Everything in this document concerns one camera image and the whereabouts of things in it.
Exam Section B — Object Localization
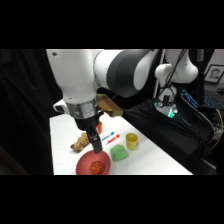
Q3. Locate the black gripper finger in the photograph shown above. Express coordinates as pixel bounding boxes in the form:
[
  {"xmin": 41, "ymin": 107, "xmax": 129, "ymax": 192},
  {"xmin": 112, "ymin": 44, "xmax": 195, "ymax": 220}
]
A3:
[
  {"xmin": 90, "ymin": 130, "xmax": 103, "ymax": 155},
  {"xmin": 85, "ymin": 129, "xmax": 94, "ymax": 143}
]

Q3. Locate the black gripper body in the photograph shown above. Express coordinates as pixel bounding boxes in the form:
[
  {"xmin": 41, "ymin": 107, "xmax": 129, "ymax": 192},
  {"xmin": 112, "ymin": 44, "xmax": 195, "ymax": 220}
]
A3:
[{"xmin": 73, "ymin": 112, "xmax": 102, "ymax": 134}]

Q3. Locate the pink bowl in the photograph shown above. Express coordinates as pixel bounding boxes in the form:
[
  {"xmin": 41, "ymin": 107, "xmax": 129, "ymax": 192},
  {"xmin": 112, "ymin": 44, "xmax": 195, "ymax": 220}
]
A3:
[{"xmin": 75, "ymin": 149, "xmax": 112, "ymax": 176}]

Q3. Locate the brown striped plush toy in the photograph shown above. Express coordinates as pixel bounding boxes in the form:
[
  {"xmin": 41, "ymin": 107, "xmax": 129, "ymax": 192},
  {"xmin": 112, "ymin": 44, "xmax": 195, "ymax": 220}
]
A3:
[{"xmin": 70, "ymin": 132, "xmax": 91, "ymax": 154}]

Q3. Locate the blue capped white marker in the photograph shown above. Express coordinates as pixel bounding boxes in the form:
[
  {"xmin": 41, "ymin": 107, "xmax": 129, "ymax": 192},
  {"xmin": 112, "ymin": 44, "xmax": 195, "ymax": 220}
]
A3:
[{"xmin": 100, "ymin": 130, "xmax": 115, "ymax": 142}]

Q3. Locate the red capped white marker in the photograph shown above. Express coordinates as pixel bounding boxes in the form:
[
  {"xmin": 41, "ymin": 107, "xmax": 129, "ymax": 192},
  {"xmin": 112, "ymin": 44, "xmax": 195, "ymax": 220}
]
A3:
[{"xmin": 104, "ymin": 134, "xmax": 121, "ymax": 145}]

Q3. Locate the green folded cloth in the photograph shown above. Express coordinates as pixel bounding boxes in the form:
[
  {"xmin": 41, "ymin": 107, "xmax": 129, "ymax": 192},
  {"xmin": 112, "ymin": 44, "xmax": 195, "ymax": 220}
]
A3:
[{"xmin": 109, "ymin": 144, "xmax": 130, "ymax": 162}]

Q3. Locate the yellow plastic cup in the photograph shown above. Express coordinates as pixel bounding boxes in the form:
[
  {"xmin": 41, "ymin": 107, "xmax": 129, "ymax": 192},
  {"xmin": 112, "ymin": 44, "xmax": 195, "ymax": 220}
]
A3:
[{"xmin": 125, "ymin": 132, "xmax": 139, "ymax": 150}]

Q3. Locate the black covered robot stand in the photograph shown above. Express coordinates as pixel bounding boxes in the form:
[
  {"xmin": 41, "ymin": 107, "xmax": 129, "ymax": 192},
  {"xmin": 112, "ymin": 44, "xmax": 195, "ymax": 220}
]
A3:
[{"xmin": 121, "ymin": 99, "xmax": 216, "ymax": 176}]

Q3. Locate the black curtain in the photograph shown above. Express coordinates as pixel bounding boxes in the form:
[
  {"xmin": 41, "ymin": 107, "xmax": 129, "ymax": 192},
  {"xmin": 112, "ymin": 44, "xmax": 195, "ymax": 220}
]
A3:
[{"xmin": 0, "ymin": 49, "xmax": 68, "ymax": 176}]

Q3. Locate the small green light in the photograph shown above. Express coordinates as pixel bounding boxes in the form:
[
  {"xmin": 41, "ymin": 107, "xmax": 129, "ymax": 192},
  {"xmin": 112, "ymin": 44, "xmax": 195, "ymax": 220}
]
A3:
[{"xmin": 167, "ymin": 108, "xmax": 178, "ymax": 120}]

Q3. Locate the blue lit device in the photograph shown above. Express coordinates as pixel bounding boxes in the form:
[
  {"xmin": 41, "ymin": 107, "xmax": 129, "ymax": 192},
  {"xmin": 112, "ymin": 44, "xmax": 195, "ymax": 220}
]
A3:
[{"xmin": 180, "ymin": 88, "xmax": 200, "ymax": 110}]

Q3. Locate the framed portrait picture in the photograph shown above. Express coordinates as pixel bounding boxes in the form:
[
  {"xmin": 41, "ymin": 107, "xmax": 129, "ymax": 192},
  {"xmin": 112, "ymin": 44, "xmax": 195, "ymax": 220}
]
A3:
[{"xmin": 203, "ymin": 64, "xmax": 224, "ymax": 84}]

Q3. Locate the tan wrist camera box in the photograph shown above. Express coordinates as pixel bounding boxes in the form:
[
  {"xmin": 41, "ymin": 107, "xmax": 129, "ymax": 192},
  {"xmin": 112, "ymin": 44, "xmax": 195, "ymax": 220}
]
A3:
[{"xmin": 96, "ymin": 94, "xmax": 125, "ymax": 119}]

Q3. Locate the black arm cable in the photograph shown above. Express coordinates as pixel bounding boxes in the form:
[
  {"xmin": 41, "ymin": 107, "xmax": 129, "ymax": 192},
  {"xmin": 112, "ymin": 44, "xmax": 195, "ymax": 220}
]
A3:
[{"xmin": 155, "ymin": 49, "xmax": 188, "ymax": 101}]

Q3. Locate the yellow cable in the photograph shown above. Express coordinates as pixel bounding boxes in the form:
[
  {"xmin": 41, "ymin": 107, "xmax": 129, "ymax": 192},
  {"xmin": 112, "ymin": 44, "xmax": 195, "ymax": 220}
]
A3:
[{"xmin": 209, "ymin": 108, "xmax": 224, "ymax": 152}]

